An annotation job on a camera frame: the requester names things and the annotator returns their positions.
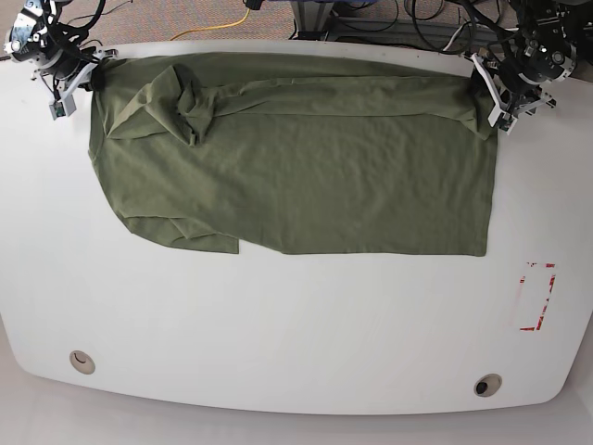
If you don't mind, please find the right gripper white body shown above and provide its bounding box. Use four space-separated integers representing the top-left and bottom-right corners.
32 46 116 105

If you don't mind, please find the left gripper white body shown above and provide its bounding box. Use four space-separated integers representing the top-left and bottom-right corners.
470 54 556 116

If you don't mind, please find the olive green t-shirt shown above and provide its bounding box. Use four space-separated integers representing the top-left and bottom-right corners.
89 53 498 257

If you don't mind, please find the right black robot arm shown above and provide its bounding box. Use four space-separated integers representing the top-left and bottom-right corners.
4 1 115 105

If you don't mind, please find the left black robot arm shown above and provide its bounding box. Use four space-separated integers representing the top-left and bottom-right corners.
468 1 592 126

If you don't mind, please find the red tape rectangle marking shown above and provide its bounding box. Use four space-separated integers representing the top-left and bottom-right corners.
511 262 557 332

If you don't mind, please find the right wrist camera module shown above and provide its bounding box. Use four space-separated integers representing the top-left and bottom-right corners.
49 96 77 121

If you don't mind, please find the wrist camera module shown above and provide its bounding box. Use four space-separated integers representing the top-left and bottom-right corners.
487 108 517 134
49 96 77 121

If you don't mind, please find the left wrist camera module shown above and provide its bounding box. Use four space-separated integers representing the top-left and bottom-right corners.
487 108 517 134

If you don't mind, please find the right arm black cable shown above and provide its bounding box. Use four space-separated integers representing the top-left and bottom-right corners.
50 0 108 52

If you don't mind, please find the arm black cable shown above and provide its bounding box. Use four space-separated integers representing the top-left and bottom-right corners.
411 0 524 56
50 0 108 52

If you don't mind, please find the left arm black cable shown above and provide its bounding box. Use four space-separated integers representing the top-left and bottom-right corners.
411 0 524 56

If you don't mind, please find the yellow cable on floor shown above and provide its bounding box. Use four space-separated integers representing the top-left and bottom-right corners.
170 6 254 42

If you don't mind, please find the metal frame rack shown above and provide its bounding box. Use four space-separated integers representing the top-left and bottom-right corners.
289 1 517 55

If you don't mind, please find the left table cable grommet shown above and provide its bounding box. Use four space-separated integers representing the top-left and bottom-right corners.
69 350 95 375

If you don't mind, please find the table cable grommet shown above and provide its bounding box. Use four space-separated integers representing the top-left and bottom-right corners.
69 350 95 375
473 374 502 398

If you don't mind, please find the right table cable grommet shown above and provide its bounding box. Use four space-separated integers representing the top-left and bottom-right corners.
473 374 502 398

